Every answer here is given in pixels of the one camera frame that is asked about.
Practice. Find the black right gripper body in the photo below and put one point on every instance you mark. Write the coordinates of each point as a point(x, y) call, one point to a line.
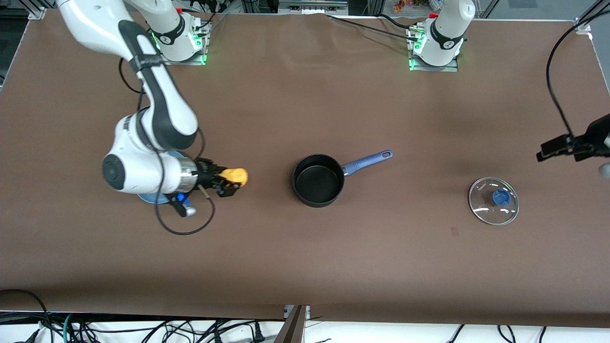
point(206, 176)

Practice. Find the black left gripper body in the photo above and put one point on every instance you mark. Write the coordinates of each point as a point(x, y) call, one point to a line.
point(596, 135)

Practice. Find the yellow potato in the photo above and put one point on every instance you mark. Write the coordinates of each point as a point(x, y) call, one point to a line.
point(236, 176)

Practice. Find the glass lid with blue knob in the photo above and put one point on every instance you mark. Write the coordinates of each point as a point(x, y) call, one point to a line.
point(500, 196)

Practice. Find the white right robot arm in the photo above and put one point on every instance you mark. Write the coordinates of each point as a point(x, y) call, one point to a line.
point(167, 105)

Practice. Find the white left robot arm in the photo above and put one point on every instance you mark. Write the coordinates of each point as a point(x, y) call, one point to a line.
point(445, 33)

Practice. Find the blue round plate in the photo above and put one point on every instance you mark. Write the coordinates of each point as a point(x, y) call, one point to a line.
point(152, 198)

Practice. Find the brown table cover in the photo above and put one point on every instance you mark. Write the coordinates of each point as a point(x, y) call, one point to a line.
point(305, 257)

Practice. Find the metal corner bracket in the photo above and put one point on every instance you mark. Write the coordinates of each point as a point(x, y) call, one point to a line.
point(36, 13)
point(582, 26)

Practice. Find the metal frame post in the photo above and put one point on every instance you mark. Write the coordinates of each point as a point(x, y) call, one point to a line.
point(291, 326)

